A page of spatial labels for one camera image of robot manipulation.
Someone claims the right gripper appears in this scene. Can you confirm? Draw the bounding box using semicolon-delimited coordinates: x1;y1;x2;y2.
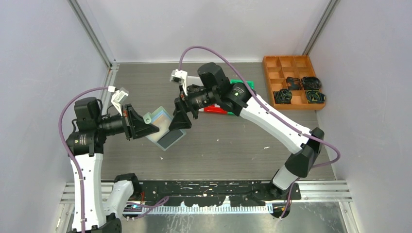
169;84;218;132

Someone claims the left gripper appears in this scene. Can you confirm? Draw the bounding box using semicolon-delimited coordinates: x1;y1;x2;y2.
96;103;159;140

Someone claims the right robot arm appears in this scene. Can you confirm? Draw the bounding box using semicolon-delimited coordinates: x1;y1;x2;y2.
169;63;324;200

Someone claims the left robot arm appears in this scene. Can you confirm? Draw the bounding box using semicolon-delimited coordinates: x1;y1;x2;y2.
66;97;159;233

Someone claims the red plastic bin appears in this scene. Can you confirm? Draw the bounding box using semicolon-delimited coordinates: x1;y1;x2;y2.
203;105;228;115

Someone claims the white plastic bin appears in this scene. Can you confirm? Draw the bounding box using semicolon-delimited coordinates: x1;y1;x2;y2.
187;76;207;112

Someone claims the green plastic bin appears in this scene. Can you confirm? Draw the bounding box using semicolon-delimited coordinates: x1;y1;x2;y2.
227;80;254;116

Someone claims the rolled dark sock lower left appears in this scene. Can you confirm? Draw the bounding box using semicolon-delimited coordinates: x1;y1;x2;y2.
274;89;292;104

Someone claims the rolled dark sock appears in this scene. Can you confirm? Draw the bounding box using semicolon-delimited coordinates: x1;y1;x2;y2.
274;89;292;104
301;76;322;90
286;76;303;91
305;90;326;104

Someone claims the orange wooden compartment tray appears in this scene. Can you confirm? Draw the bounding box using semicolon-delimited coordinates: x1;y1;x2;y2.
262;55;326;110

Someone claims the rolled dark sock upper left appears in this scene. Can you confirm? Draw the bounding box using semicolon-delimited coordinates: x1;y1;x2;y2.
286;76;303;91

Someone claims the rolled dark sock upper right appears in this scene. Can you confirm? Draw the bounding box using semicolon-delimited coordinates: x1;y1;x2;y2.
301;76;322;90

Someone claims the rolled dark sock lower right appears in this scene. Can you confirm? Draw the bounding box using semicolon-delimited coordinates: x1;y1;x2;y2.
305;90;326;104

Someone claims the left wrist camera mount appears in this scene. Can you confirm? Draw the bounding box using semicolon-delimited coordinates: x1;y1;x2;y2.
108;86;129;116

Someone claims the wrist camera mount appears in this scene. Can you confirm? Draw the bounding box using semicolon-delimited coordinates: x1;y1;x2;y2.
108;86;129;116
170;69;188;95

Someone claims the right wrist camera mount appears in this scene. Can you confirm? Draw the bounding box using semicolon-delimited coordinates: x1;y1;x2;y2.
170;69;188;95

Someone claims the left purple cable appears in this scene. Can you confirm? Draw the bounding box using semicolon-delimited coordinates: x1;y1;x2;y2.
58;86;169;233

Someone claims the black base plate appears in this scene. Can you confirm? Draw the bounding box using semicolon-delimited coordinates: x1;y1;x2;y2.
128;180;302;207

